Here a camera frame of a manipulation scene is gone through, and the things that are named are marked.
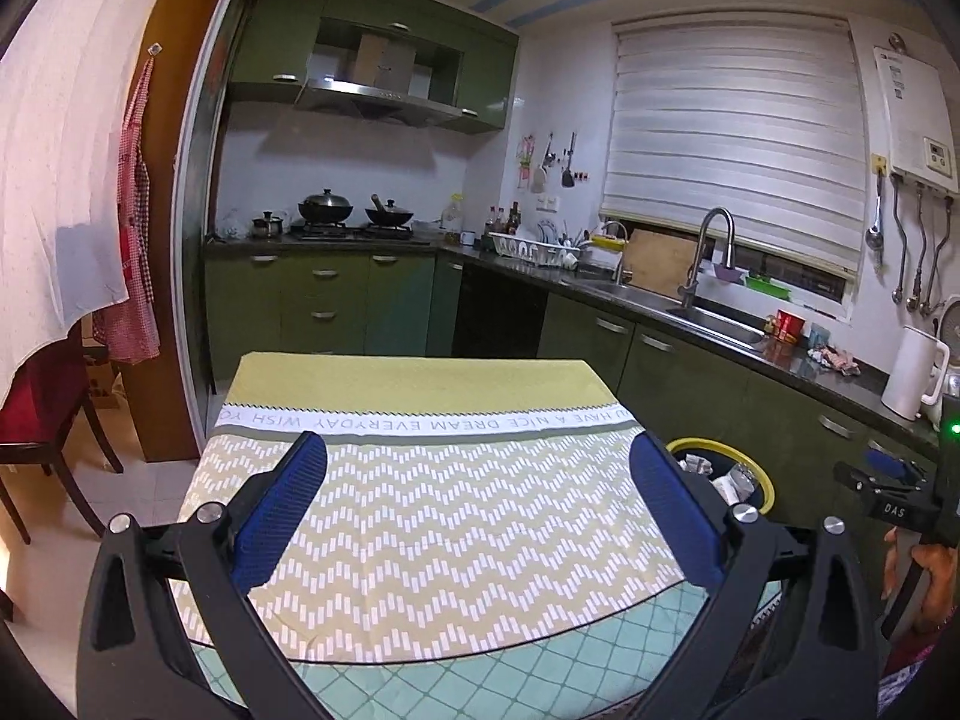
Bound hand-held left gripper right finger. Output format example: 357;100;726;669
628;431;882;720

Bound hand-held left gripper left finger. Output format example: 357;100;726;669
75;431;329;720

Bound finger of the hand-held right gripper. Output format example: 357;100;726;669
832;461;882;497
862;448;927;487

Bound yellow-rimmed dark bin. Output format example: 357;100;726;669
666;436;777;518

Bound person's right hand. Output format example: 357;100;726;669
881;527;960;635

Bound white electric kettle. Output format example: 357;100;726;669
881;325;952;422

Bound pink rag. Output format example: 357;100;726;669
808;345;863;377

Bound green lower cabinets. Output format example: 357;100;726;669
202;244;960;586

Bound green cabinets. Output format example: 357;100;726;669
202;244;960;586
229;0;520;132

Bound white round appliance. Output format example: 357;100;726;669
930;296;960;391

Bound person's patterned clothing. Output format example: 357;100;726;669
877;615;960;713

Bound patterned tablecloth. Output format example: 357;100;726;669
169;351;751;720

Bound steel sink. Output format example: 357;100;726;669
577;281;766;350

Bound cardboard box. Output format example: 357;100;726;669
81;345;121;413

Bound hanging steel ladle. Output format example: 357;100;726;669
866;165;887;263

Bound tall steel faucet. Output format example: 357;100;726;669
677;208;736;308

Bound wooden cutting board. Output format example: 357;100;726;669
621;229;702;301

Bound small steel faucet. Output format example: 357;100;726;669
600;220;631;286

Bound red wooden chair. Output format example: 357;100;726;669
0;341;125;545

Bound black gas stove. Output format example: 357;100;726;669
289;219;417;242

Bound white dish rack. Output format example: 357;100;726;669
489;231;590;269

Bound red checked apron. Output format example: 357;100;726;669
97;45;162;365

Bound lidded black wok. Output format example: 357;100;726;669
298;189;353;224

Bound open black wok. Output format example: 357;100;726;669
365;193;415;227

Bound white water heater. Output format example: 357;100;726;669
872;34;960;192

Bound white window blind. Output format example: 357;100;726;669
600;19;863;290

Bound steel range hood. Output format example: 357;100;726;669
296;15;466;125

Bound white curtain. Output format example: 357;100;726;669
0;0;162;391

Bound green upper cabinets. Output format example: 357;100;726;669
229;0;520;132

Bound metal flexible hose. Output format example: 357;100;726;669
906;184;931;314
891;176;908;305
922;191;957;316

